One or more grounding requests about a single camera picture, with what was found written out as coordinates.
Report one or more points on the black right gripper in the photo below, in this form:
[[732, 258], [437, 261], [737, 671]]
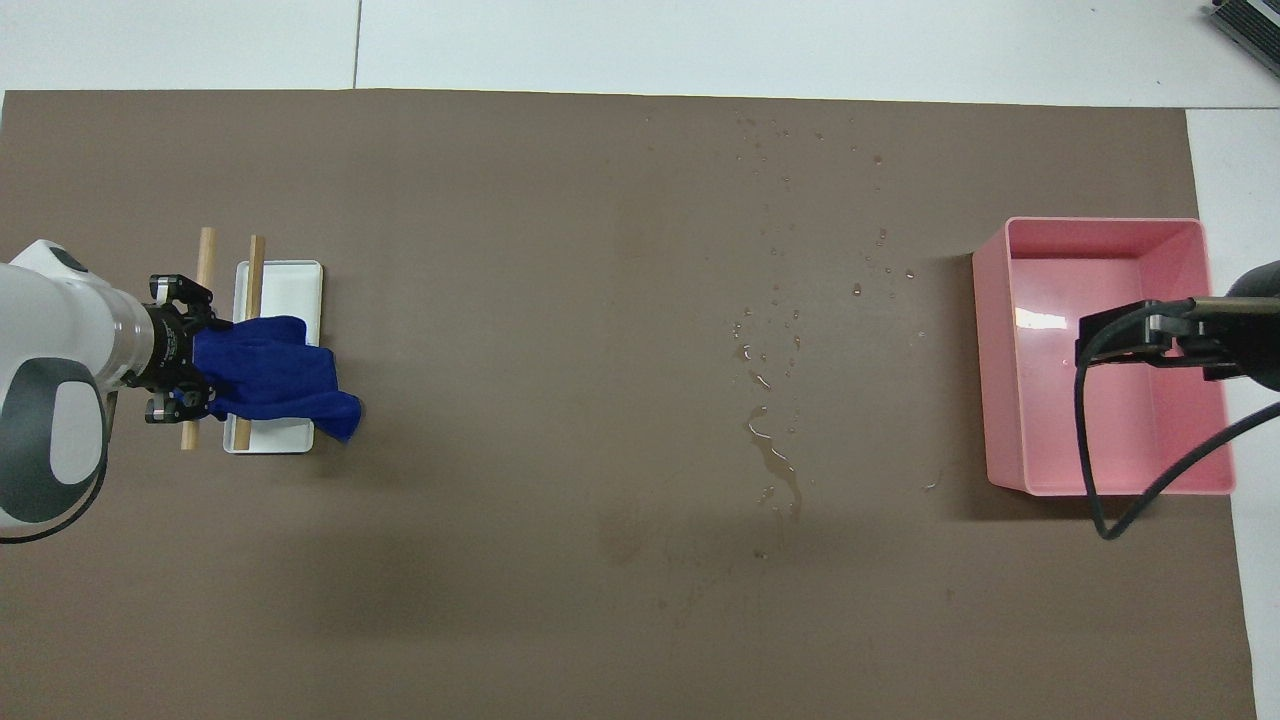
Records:
[[1265, 350]]

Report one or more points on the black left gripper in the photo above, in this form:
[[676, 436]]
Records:
[[172, 350]]

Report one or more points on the blue towel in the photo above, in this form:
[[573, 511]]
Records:
[[270, 375]]

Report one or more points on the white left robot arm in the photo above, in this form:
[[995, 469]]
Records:
[[50, 330]]

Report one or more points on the white towel rack base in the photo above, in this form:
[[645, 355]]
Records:
[[290, 290]]

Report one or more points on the wooden rack rod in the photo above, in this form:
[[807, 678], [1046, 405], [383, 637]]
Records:
[[256, 275], [206, 255]]

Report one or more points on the pink plastic bin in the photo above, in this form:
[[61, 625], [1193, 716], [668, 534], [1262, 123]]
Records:
[[1090, 420]]

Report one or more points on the brown table mat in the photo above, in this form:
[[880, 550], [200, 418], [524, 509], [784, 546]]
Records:
[[500, 300]]

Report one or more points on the grey ribbed device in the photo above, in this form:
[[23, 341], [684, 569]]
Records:
[[1250, 25]]

